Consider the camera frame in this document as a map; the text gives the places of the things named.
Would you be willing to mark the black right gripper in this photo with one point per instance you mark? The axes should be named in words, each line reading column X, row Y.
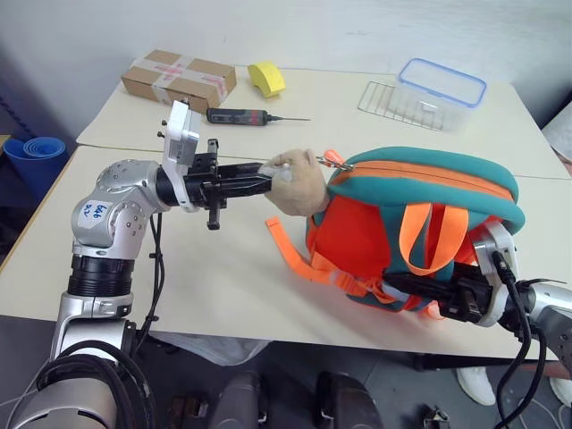
column 469, row 297

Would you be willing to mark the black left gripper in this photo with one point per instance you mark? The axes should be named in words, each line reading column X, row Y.
column 196, row 190

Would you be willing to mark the orange and teal backpack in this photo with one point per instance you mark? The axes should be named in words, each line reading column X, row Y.
column 357, row 223

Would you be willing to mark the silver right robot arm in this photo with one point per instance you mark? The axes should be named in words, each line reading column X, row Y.
column 554, row 308

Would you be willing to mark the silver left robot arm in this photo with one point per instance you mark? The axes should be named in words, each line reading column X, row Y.
column 111, row 223

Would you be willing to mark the taped brown cardboard box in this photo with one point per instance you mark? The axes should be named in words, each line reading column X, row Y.
column 179, row 76

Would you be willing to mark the black and red electric screwdriver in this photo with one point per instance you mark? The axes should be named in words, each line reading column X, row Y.
column 237, row 117

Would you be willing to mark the yellow foam block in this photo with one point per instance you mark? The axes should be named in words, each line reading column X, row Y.
column 267, row 79

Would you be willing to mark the white shoe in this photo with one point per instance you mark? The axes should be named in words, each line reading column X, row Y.
column 476, row 384
column 562, row 391

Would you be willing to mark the dark rounded shape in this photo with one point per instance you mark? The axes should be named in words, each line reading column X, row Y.
column 241, row 402
column 344, row 402

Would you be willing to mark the white sticker with blue writing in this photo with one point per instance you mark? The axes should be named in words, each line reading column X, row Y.
column 96, row 211

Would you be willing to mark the white plastic bag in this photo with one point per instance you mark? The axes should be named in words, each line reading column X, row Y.
column 223, row 348

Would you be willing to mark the clear container with blue lid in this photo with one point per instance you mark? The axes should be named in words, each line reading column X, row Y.
column 440, row 96

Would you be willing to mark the blue rolled mat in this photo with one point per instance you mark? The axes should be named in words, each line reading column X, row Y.
column 38, row 161

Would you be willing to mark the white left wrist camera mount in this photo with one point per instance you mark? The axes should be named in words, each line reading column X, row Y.
column 179, row 134

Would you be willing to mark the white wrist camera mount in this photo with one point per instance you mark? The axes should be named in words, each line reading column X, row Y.
column 179, row 134
column 500, row 241

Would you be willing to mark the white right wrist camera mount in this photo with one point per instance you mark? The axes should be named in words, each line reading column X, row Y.
column 500, row 241

